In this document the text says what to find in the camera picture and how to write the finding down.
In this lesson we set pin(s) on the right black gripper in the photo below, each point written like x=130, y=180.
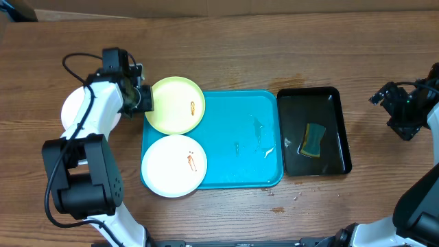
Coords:
x=397, y=96

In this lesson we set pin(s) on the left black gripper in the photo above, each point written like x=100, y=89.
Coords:
x=147, y=105

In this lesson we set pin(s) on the green rimmed plate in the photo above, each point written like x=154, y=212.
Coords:
x=179, y=105

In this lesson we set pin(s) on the green yellow sponge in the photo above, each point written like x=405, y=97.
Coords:
x=311, y=142

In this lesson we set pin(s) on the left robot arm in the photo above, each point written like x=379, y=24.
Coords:
x=84, y=183

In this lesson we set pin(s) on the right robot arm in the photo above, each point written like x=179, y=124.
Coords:
x=415, y=218

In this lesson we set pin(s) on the teal plastic tray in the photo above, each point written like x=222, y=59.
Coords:
x=240, y=135

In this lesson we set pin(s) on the black water tray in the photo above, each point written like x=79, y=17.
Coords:
x=319, y=105

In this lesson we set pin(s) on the white plate with sauce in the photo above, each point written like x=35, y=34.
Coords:
x=174, y=166

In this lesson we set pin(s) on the dark object top-left corner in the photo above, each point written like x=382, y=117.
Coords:
x=18, y=11

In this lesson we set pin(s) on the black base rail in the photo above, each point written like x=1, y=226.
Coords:
x=304, y=242

